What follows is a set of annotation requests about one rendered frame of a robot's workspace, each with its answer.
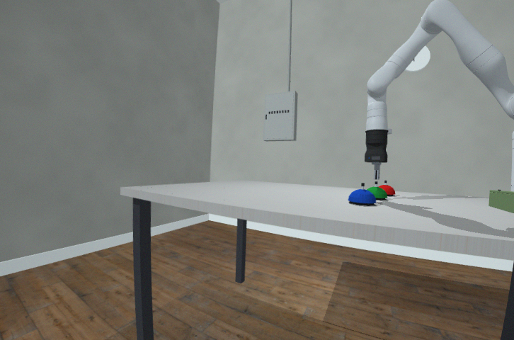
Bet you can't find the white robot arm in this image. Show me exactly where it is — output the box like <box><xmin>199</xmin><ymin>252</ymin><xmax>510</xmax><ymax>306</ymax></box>
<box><xmin>367</xmin><ymin>0</ymin><xmax>514</xmax><ymax>120</ymax></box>

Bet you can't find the blue bell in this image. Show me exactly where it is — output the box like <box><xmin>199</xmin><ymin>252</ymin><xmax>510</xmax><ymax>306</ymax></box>
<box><xmin>348</xmin><ymin>183</ymin><xmax>376</xmax><ymax>206</ymax></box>

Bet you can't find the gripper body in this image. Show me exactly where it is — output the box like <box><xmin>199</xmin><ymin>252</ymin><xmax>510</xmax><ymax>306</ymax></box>
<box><xmin>365</xmin><ymin>116</ymin><xmax>392</xmax><ymax>162</ymax></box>

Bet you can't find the green bell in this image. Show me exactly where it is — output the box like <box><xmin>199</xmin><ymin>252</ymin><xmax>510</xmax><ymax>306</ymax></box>
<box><xmin>367</xmin><ymin>181</ymin><xmax>387</xmax><ymax>200</ymax></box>

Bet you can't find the red service bell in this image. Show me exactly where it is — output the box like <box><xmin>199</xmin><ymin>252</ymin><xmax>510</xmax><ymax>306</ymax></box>
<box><xmin>379</xmin><ymin>181</ymin><xmax>395</xmax><ymax>196</ymax></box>

